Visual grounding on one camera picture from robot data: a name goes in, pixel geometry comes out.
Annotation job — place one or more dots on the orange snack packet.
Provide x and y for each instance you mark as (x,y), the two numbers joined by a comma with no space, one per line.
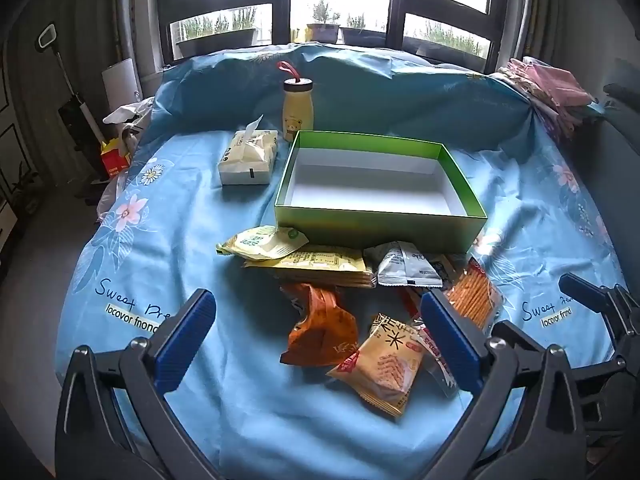
(325,330)

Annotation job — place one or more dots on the beige rice cracker packet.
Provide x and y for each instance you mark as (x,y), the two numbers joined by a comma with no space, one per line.
(380,365)

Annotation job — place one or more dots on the clear packet of orange sticks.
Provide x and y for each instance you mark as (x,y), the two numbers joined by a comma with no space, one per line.
(475,295)

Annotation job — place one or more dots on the white-grey snack packet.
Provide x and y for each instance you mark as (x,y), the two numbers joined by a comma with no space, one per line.
(400,265)

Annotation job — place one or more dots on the white plastic bag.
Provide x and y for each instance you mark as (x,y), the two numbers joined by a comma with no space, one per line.
(132,115)

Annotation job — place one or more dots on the round plant pot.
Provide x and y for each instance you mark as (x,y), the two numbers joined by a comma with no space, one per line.
(324,34)

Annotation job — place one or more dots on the green cardboard box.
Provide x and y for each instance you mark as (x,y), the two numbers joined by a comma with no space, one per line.
(375,230)

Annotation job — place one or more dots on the large yellow snack packet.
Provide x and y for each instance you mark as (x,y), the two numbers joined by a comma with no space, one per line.
(315,265)

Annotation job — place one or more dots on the grey curtain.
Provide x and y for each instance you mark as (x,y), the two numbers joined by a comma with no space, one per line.
(525,10)
(140,10)

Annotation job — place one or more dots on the small yellow-green snack packet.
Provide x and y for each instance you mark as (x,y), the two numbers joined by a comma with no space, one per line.
(260,242)

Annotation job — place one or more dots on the dark plant trough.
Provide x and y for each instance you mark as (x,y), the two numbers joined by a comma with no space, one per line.
(362,37)

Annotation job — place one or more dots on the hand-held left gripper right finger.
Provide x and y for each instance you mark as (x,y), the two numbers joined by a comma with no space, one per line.
(450,345)

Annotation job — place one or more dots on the long dark planter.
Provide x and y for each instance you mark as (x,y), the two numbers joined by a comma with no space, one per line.
(215,42)

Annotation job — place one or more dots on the upright vacuum cleaner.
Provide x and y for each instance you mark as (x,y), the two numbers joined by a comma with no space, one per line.
(80,115)

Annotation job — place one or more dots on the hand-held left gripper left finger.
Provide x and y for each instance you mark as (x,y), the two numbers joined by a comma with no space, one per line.
(185,340)

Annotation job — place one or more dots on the red and yellow carton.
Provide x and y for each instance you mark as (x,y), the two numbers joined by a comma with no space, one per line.
(115,162)

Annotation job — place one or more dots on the white tissue pack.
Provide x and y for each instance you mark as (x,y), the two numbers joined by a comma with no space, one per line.
(247,160)

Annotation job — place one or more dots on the blue floral bed sheet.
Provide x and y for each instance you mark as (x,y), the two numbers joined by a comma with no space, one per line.
(200,220)

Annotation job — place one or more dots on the pile of pink folded cloths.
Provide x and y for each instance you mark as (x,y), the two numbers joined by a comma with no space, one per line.
(550,90)

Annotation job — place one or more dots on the yellow bear-print bottle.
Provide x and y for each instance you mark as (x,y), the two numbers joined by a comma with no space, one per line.
(298,110)

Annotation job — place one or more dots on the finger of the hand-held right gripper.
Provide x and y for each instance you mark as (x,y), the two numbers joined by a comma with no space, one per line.
(580,290)

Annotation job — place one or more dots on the dark grey sofa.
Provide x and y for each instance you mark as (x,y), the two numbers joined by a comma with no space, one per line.
(615,185)

